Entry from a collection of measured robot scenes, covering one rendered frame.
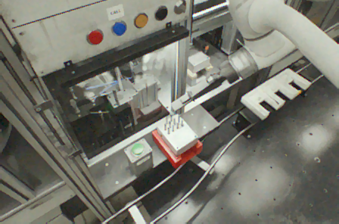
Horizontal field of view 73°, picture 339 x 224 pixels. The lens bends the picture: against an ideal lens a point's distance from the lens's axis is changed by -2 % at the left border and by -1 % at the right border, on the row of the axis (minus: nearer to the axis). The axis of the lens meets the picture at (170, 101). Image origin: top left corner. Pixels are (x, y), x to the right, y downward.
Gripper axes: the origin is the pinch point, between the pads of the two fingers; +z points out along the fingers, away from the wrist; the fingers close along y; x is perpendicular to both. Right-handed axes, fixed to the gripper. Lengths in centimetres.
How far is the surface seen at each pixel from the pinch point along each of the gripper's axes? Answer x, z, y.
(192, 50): -24.0, -11.8, -26.6
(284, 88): 11, -39, -51
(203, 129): 10.1, 1.5, -21.2
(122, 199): 20, 88, -77
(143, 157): 9.9, 19.9, 4.1
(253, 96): 7, -24, -45
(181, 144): 12.1, 8.3, -2.8
